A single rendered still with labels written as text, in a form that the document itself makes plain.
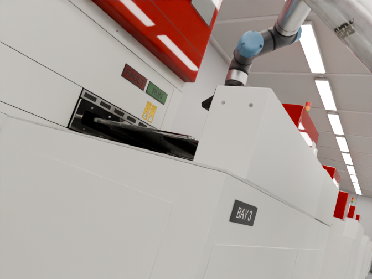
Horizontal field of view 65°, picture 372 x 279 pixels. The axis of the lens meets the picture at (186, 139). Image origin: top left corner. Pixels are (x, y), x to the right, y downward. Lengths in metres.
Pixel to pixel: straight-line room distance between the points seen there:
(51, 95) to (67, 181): 0.39
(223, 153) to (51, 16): 0.64
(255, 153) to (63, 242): 0.33
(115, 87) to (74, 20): 0.24
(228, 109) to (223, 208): 0.16
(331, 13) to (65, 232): 0.57
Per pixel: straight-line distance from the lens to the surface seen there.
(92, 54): 0.96
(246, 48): 0.97
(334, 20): 0.57
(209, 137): 0.46
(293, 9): 0.93
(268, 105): 0.44
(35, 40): 0.88
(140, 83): 1.09
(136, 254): 0.42
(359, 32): 0.54
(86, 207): 0.50
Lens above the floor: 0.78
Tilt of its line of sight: 9 degrees up
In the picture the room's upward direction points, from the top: 18 degrees clockwise
